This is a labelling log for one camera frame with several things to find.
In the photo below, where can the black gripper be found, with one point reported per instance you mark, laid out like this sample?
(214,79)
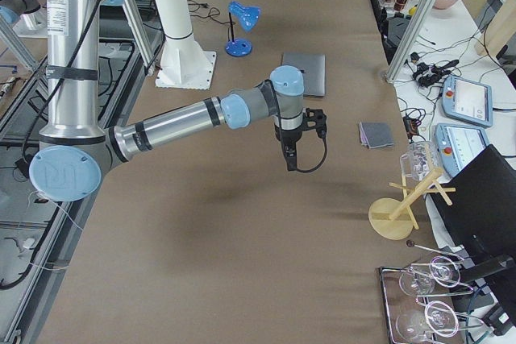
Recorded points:
(289,135)

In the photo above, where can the grey laptop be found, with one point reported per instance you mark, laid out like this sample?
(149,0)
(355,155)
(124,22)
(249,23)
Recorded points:
(313,69)

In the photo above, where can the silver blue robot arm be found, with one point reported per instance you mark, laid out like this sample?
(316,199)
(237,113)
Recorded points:
(98,56)

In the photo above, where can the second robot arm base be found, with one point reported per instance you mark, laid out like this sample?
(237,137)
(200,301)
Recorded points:
(27,17)

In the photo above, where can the grey folded cloth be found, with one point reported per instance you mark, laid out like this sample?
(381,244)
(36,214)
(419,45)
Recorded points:
(375,135)

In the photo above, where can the wooden mug tree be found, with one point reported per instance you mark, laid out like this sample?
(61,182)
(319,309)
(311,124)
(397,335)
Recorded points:
(393,219)

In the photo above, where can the small black electronics box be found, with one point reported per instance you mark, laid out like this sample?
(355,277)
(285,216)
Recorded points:
(411,126)

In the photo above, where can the clear glass mug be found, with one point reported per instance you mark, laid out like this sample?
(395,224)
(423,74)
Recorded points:
(420,159)

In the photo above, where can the blue desk lamp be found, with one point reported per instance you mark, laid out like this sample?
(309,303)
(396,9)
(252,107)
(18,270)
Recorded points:
(246,17)

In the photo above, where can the lower teach pendant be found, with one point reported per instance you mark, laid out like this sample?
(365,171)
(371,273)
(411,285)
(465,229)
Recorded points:
(458,145)

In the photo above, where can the teach pendant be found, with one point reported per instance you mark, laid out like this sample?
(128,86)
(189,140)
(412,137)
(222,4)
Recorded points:
(458,145)
(468,101)

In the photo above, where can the upper wine glass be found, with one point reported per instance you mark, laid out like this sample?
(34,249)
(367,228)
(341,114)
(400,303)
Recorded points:
(421,279)

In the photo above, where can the wine glass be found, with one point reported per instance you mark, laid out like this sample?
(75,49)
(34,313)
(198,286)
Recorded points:
(421,279)
(435,322)

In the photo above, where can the upper teach pendant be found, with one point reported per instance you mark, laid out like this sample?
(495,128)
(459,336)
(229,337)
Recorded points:
(468,101)

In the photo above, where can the black office chair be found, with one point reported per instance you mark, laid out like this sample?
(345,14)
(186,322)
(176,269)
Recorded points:
(481,218)

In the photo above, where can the lower wine glass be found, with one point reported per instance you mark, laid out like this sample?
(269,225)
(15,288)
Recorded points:
(435,322)

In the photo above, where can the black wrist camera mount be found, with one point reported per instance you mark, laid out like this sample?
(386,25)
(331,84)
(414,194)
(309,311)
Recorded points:
(315,119)

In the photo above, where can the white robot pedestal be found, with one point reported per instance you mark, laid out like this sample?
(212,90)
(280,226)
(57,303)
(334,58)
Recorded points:
(183,63)

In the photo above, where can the metal wire glass rack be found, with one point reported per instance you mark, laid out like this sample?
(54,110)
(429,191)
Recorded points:
(396,302)

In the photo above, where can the aluminium frame post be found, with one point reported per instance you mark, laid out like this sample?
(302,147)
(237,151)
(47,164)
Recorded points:
(408,40)

